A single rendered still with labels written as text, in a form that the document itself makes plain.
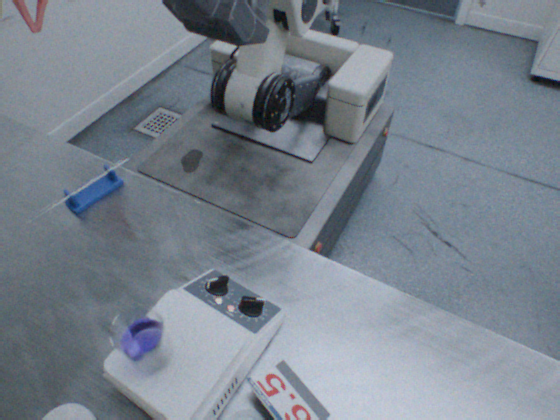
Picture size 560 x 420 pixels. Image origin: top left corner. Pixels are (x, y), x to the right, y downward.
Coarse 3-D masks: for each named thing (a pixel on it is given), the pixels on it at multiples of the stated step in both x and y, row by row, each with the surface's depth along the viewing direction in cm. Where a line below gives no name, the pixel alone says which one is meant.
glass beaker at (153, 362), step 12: (120, 312) 42; (132, 312) 42; (144, 312) 43; (156, 312) 42; (120, 324) 42; (120, 336) 42; (168, 336) 43; (120, 348) 42; (156, 348) 39; (168, 348) 43; (132, 360) 41; (144, 360) 41; (156, 360) 42; (168, 360) 44; (144, 372) 43; (156, 372) 44
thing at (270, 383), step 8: (256, 376) 50; (264, 376) 51; (272, 376) 52; (256, 384) 49; (264, 384) 50; (272, 384) 51; (280, 384) 51; (264, 392) 49; (272, 392) 49; (280, 392) 50; (288, 392) 51; (272, 400) 48; (280, 400) 49; (288, 400) 50; (296, 400) 50; (280, 408) 48; (288, 408) 48; (296, 408) 49; (304, 408) 50; (288, 416) 47; (296, 416) 48; (304, 416) 49; (312, 416) 49
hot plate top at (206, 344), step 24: (168, 312) 49; (192, 312) 49; (192, 336) 47; (216, 336) 47; (240, 336) 48; (120, 360) 45; (192, 360) 46; (216, 360) 46; (144, 384) 44; (168, 384) 44; (192, 384) 44; (168, 408) 42; (192, 408) 42
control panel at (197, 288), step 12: (204, 276) 58; (216, 276) 59; (192, 288) 54; (204, 288) 55; (240, 288) 58; (204, 300) 53; (228, 300) 54; (240, 300) 55; (228, 312) 52; (240, 312) 53; (264, 312) 54; (276, 312) 55; (240, 324) 51; (252, 324) 51; (264, 324) 52
